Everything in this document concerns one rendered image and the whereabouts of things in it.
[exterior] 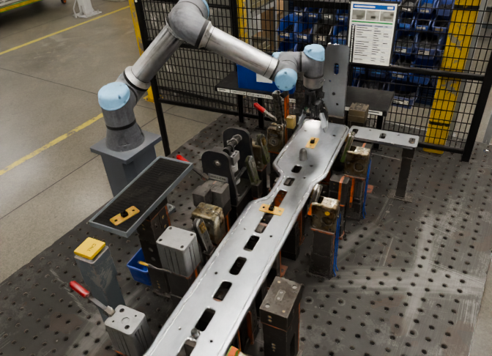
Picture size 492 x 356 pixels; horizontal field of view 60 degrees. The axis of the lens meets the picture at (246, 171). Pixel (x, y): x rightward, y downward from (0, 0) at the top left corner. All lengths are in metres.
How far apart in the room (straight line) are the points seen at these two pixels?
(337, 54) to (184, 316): 1.26
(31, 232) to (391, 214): 2.39
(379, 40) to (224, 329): 1.52
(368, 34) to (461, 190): 0.85
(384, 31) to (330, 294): 1.22
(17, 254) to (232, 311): 2.20
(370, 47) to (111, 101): 1.23
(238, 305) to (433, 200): 1.18
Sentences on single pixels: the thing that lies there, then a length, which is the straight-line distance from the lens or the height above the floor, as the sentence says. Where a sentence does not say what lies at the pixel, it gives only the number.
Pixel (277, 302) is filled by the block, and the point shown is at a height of 1.03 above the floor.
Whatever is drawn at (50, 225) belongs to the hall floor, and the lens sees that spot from 3.34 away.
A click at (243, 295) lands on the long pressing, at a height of 1.00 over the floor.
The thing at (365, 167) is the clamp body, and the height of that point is 0.99.
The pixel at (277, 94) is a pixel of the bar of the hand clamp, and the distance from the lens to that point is 1.79.
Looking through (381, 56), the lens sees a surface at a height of 1.20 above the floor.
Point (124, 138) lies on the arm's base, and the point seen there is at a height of 1.15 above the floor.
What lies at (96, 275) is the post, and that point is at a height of 1.09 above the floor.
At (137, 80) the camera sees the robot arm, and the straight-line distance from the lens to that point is 1.77.
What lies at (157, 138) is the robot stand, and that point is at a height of 1.10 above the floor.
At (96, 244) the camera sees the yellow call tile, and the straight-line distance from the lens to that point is 1.27.
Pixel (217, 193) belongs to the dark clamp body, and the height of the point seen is 1.07.
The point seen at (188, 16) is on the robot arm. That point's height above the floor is 1.59.
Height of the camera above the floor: 1.99
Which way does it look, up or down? 36 degrees down
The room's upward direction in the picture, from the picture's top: 4 degrees counter-clockwise
